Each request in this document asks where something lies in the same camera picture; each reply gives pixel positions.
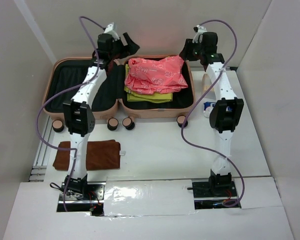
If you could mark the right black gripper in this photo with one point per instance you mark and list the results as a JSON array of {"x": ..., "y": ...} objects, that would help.
[{"x": 188, "y": 50}]

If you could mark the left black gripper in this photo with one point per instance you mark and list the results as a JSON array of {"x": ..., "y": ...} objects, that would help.
[{"x": 132, "y": 48}]

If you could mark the pink patterned garment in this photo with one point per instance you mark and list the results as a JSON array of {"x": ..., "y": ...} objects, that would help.
[{"x": 148, "y": 76}]

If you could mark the yellow-green shorts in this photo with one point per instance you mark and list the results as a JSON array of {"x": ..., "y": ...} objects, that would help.
[{"x": 156, "y": 97}]

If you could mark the blue white wet wipes pack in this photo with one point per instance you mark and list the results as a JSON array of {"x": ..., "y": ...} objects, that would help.
[{"x": 209, "y": 106}]

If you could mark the brown towel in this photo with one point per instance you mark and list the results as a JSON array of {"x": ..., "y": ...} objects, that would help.
[{"x": 101, "y": 155}]

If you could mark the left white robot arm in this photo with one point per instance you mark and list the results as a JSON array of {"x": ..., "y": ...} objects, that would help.
[{"x": 78, "y": 114}]

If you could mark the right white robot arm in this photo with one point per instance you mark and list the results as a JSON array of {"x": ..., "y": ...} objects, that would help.
[{"x": 226, "y": 113}]

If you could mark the orange tissue pack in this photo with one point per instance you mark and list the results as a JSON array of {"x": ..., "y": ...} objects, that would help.
[{"x": 206, "y": 84}]

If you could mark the pink open suitcase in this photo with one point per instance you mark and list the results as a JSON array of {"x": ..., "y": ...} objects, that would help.
[{"x": 70, "y": 72}]

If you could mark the white taped cover sheet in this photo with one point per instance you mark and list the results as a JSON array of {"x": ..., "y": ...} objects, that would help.
[{"x": 148, "y": 198}]

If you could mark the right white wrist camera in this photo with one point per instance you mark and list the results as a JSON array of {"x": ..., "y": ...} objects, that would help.
[{"x": 199, "y": 31}]

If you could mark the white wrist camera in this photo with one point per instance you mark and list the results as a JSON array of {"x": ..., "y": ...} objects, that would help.
[
  {"x": 199, "y": 31},
  {"x": 111, "y": 29}
]

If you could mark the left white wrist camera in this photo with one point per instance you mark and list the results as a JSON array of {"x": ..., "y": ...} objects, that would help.
[{"x": 111, "y": 29}]

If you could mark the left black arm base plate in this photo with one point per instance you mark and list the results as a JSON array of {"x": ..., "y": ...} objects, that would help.
[{"x": 92, "y": 200}]

